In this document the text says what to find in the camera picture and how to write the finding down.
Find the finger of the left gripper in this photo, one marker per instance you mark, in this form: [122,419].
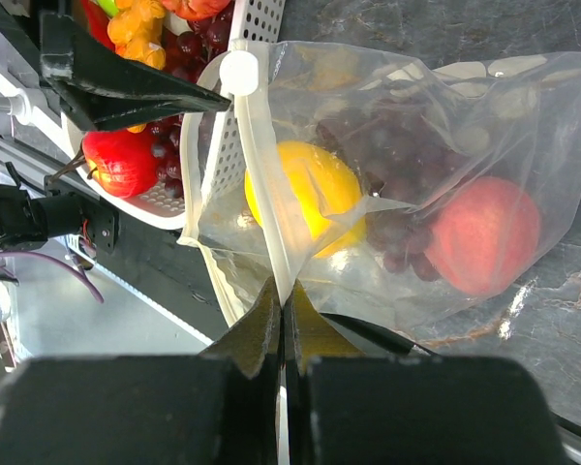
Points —
[100,91]

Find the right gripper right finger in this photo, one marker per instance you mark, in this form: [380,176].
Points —
[309,334]

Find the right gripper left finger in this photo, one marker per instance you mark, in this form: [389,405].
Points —
[253,344]

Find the yellow lemon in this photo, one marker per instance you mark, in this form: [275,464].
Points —
[310,195]

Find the clear polka dot zip bag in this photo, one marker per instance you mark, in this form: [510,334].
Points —
[517,119]

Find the pink peach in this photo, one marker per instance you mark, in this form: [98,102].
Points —
[485,237]

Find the dark purple grape bunch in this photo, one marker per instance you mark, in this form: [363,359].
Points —
[397,155]

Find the yellow ginger root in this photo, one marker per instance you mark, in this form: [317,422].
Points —
[136,31]

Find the red apple front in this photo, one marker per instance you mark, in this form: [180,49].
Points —
[121,162]

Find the red yellow mango left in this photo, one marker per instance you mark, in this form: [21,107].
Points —
[97,22]

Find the green apple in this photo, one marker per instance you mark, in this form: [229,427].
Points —
[108,6]

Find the dark grape bunch right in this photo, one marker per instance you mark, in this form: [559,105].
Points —
[171,89]

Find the white plastic fruit basket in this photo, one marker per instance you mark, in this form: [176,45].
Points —
[224,165]

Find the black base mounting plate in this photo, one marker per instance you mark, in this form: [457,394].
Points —
[55,313]

